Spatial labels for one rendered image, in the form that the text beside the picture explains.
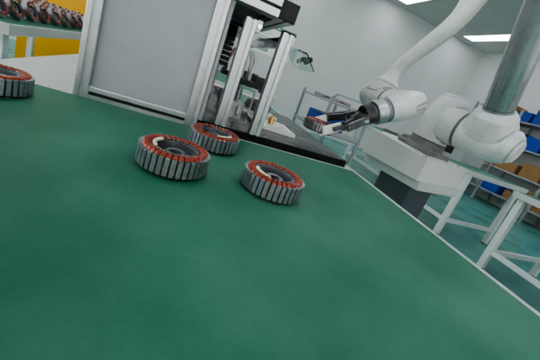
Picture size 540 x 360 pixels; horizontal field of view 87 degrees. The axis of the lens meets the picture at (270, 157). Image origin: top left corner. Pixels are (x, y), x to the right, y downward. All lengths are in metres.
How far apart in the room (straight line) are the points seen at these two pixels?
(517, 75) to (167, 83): 1.12
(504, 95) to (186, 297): 1.23
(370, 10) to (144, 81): 6.86
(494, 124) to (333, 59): 5.86
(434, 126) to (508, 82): 0.31
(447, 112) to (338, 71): 5.74
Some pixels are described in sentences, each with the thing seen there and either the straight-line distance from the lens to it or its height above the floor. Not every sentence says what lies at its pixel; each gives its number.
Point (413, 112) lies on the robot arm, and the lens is 1.15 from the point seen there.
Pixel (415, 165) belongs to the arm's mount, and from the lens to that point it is 1.32.
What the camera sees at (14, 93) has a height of 0.76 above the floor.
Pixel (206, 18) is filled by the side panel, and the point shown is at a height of 1.01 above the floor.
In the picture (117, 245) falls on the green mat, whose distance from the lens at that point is 0.31.
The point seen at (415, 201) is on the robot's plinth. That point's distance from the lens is 1.52.
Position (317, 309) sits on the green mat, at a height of 0.75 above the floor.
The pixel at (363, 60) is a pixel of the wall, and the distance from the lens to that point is 7.37.
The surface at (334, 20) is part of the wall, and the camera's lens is 6.99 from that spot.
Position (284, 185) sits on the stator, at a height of 0.79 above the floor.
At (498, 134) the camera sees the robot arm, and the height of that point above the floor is 1.02.
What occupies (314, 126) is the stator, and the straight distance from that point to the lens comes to 0.97.
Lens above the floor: 0.94
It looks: 15 degrees down
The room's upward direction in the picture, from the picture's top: 20 degrees clockwise
